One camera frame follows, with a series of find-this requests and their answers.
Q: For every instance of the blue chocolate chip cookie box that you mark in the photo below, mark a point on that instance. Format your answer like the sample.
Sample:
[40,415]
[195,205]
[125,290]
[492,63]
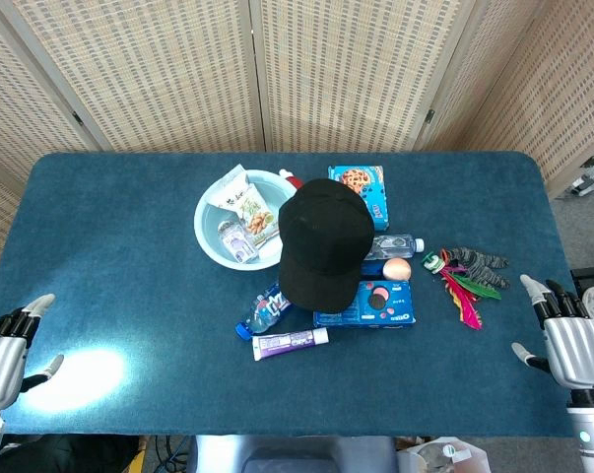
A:
[373,187]

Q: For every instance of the red and white item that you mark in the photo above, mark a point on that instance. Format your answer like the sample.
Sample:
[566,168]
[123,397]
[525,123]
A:
[290,178]

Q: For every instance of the black bag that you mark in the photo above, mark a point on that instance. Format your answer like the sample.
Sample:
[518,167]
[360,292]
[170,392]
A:
[65,455]

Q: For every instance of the almond snack packet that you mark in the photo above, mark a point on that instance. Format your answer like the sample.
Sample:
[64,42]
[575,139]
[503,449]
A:
[258,217]

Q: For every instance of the blue Oreo box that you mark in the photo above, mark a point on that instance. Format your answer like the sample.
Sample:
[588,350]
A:
[375,305]

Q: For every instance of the peach coloured ball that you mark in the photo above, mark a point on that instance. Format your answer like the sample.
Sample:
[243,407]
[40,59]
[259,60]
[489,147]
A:
[397,269]

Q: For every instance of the small purple blister pack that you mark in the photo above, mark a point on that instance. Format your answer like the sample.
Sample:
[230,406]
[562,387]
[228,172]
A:
[237,241]

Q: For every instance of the black box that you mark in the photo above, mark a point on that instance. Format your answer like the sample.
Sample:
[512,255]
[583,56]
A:
[589,276]

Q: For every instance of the silver snack packet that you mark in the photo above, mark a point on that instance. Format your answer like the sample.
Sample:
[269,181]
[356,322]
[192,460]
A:
[230,189]

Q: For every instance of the blue labelled drink bottle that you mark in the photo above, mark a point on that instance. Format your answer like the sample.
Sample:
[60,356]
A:
[266,310]

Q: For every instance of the light blue plastic basin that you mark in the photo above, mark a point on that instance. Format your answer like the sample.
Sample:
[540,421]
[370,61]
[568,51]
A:
[213,246]

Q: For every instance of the flat blue packet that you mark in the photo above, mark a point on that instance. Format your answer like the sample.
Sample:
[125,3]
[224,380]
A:
[371,268]

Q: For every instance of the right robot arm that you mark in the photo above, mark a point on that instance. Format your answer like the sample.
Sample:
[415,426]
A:
[592,433]

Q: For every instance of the woven folding screen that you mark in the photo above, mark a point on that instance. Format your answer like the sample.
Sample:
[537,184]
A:
[178,74]

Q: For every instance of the clear plastic container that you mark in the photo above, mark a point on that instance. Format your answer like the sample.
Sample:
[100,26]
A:
[444,458]

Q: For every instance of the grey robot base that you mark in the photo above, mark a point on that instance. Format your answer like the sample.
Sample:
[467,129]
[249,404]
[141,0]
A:
[291,455]

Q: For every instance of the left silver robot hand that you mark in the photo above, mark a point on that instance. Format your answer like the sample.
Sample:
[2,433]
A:
[1,359]

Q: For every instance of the grey knitted glove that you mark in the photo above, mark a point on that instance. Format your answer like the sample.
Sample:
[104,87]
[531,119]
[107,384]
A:
[481,268]

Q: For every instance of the colourful feather shuttlecock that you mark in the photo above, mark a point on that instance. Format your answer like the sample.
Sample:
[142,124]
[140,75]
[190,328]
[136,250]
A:
[466,295]

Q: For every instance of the black baseball cap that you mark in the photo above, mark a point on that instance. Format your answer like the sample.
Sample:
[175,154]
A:
[323,241]

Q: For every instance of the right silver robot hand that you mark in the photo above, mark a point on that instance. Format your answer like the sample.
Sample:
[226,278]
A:
[579,352]

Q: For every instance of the clear water bottle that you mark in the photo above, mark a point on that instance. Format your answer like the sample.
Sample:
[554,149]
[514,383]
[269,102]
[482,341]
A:
[395,245]

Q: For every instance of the purple toothpaste tube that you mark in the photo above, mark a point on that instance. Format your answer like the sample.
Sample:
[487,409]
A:
[286,342]

